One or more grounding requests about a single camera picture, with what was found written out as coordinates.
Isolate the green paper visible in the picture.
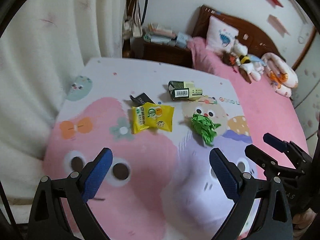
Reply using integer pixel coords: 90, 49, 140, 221
191, 113, 221, 146

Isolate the green black small box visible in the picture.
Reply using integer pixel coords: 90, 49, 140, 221
168, 81, 203, 101

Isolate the yellow snack packet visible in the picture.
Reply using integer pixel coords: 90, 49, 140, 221
143, 102, 175, 132

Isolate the black talon booklet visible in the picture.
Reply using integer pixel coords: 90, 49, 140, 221
130, 93, 154, 106

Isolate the gold foil wrapper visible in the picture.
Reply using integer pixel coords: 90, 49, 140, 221
132, 106, 149, 134

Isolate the person left hand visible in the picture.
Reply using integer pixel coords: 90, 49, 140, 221
292, 209, 317, 239

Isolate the pink bed sheet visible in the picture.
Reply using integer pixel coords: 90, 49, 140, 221
187, 36, 309, 170

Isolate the wardrobe sliding door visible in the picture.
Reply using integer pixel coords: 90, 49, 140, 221
291, 32, 320, 140

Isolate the rolled floral quilt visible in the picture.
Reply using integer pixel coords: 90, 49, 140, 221
261, 53, 298, 98

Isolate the blue white plush toy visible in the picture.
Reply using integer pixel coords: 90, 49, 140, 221
248, 54, 266, 72

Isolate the brown plush toy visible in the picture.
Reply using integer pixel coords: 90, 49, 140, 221
221, 51, 252, 84

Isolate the wooden headboard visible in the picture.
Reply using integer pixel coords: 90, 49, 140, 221
191, 5, 286, 61

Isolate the cartoon printed tablecloth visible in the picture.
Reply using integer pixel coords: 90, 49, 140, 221
43, 58, 258, 239

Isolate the white cartoon pillow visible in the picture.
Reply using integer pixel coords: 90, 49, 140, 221
206, 16, 239, 54

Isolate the small blue tissue box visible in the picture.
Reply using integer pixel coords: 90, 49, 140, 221
175, 32, 191, 49

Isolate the stack of books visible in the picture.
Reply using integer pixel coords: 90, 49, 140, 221
143, 23, 177, 47

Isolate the dark wooden nightstand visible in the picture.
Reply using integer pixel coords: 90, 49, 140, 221
122, 38, 193, 68

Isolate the white hanging bag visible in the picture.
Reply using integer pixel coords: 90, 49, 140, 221
123, 17, 143, 40

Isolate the cream floral curtain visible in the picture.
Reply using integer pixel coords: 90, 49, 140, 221
1, 0, 126, 202

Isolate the pink wall shelf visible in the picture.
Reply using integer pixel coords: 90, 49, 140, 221
267, 15, 291, 37

